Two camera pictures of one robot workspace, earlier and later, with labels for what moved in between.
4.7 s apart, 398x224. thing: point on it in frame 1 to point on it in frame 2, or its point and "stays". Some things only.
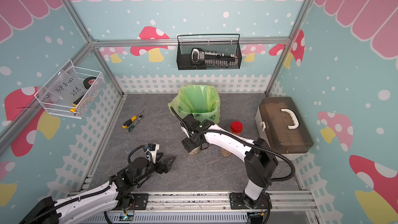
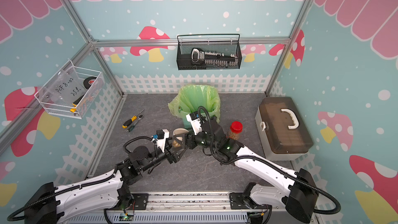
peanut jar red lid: [195, 151] to [236, 127]
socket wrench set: [213, 58] stays
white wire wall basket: [69, 93] stays
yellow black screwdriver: [127, 123] stays
